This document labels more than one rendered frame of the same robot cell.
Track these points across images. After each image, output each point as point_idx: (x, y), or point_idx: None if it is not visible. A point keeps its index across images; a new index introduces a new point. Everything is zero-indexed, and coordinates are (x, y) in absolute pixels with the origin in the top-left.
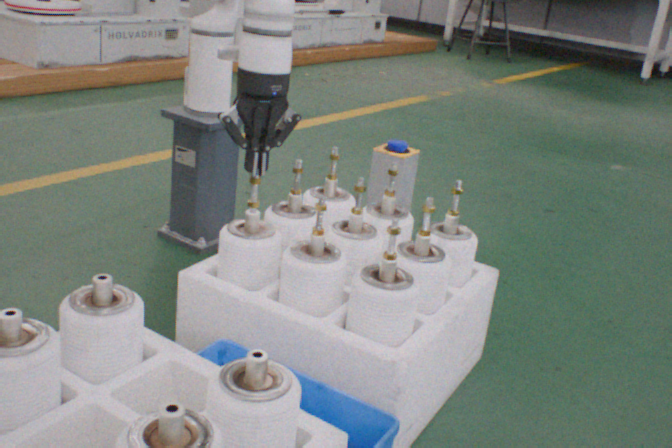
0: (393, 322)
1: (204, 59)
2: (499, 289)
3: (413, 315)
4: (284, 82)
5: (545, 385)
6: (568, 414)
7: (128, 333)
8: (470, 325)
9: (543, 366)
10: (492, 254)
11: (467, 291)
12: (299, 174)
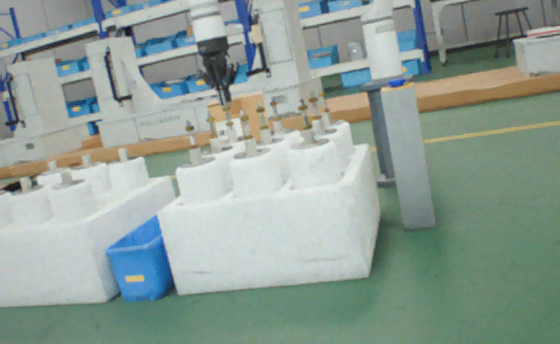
0: (181, 190)
1: (365, 41)
2: (533, 245)
3: (194, 189)
4: (206, 44)
5: (357, 310)
6: (316, 329)
7: (117, 174)
8: (294, 225)
9: (394, 301)
10: None
11: (285, 192)
12: (273, 106)
